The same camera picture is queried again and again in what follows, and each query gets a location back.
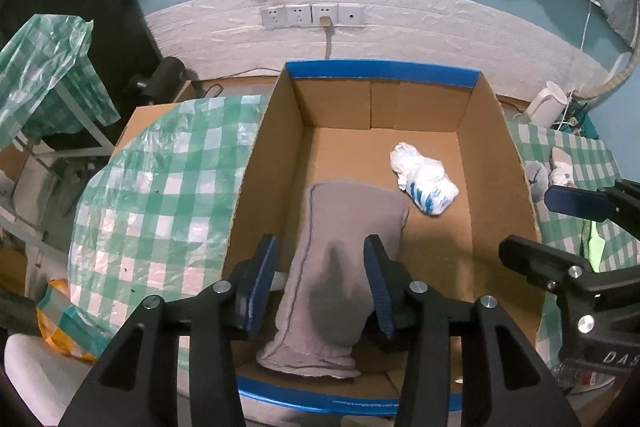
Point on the grey sock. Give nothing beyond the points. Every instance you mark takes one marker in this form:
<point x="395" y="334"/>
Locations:
<point x="330" y="217"/>

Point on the cardboard box with blue rim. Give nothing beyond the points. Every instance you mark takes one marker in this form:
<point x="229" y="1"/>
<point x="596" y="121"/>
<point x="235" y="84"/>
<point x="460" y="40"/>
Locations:
<point x="340" y="147"/>

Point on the white cushion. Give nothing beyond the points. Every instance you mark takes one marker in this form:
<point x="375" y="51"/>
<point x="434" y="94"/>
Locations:
<point x="40" y="377"/>

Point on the white wall socket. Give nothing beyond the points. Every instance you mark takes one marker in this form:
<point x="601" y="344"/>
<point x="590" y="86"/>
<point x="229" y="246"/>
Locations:
<point x="351" y="15"/>
<point x="273" y="18"/>
<point x="298" y="15"/>
<point x="324" y="10"/>

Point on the grey-blue sock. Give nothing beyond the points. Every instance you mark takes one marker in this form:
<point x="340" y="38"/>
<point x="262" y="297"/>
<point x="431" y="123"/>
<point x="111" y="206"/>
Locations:
<point x="536" y="174"/>

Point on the green checkered tablecloth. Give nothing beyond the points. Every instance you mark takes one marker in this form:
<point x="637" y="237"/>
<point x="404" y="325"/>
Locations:
<point x="575" y="147"/>

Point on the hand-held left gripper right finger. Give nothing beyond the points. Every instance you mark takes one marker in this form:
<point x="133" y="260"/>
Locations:
<point x="377" y="287"/>

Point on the orange and green bag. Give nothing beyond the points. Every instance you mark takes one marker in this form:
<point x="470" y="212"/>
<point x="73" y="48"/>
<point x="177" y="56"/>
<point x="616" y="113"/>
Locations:
<point x="60" y="312"/>

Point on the black cylindrical device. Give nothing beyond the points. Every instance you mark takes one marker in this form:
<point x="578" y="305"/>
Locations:
<point x="165" y="77"/>

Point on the brown cardboard box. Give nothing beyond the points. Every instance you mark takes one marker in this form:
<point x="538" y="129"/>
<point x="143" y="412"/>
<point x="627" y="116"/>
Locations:
<point x="132" y="119"/>

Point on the white and beige sock bundle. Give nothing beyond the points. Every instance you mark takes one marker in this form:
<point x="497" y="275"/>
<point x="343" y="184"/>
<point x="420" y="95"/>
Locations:
<point x="562" y="174"/>

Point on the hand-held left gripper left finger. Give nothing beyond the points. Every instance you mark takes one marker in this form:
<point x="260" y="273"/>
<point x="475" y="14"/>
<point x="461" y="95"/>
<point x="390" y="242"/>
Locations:
<point x="262" y="277"/>

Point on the light green cloth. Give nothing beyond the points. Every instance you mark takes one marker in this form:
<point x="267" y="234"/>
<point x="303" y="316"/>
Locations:
<point x="595" y="242"/>

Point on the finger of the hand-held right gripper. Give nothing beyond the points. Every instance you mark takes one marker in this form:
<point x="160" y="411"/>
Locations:
<point x="575" y="203"/>
<point x="535" y="257"/>

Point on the crumpled green checkered plastic sheet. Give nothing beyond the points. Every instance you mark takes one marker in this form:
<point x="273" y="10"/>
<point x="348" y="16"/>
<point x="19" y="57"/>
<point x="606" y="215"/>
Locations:
<point x="45" y="72"/>

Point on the white rack frame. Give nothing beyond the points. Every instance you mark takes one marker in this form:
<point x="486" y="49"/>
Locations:
<point x="75" y="109"/>

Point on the white and blue sock bundle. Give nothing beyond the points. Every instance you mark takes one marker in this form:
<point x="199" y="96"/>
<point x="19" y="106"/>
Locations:
<point x="425" y="179"/>

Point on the white electric kettle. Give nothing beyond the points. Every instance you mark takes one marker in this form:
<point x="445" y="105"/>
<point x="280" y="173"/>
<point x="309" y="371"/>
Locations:
<point x="545" y="104"/>

